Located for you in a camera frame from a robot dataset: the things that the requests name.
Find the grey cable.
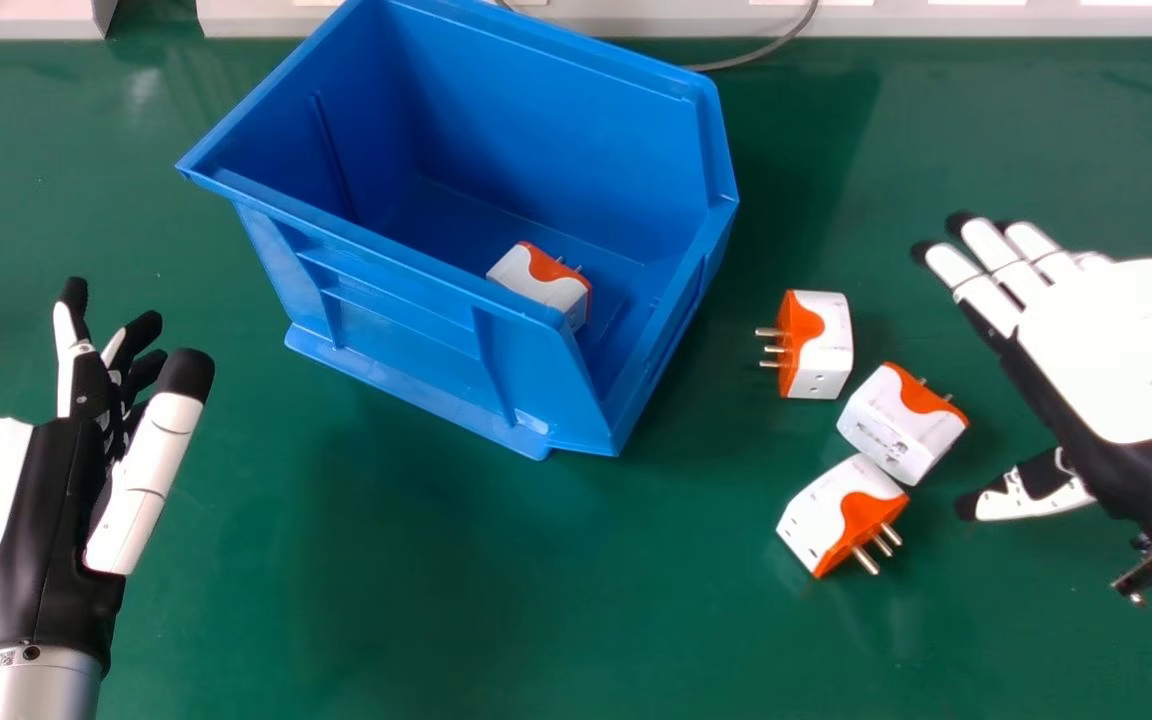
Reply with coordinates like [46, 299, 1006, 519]
[496, 0, 821, 73]

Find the blue plastic bin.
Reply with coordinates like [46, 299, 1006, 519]
[176, 0, 740, 462]

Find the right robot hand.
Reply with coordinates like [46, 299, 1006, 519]
[911, 212, 1152, 607]

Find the white-and-orange plug adapter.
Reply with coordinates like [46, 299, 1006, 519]
[755, 290, 854, 400]
[776, 453, 910, 579]
[486, 241, 593, 332]
[836, 362, 970, 487]

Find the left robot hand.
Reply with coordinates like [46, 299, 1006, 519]
[0, 277, 216, 677]

